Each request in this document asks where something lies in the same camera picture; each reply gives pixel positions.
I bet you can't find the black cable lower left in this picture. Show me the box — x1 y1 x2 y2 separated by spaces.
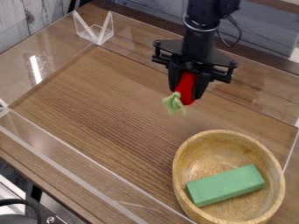
0 199 43 224

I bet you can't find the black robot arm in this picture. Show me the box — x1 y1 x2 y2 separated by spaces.
153 0 241 105

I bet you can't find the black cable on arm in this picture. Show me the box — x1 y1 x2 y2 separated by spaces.
217 14 243 49

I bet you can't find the wooden bowl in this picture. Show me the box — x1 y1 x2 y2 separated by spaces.
173 129 286 224

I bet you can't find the black metal table frame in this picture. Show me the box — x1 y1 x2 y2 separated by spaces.
26 184 84 224

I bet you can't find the clear acrylic corner bracket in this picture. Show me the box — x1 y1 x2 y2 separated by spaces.
72 11 115 46

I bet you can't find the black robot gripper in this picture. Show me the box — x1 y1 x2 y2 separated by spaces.
153 28 238 100

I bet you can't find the green rectangular block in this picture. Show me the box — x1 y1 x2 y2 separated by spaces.
186 164 266 207

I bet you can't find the red plush strawberry toy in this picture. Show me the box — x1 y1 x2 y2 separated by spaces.
163 72 195 115

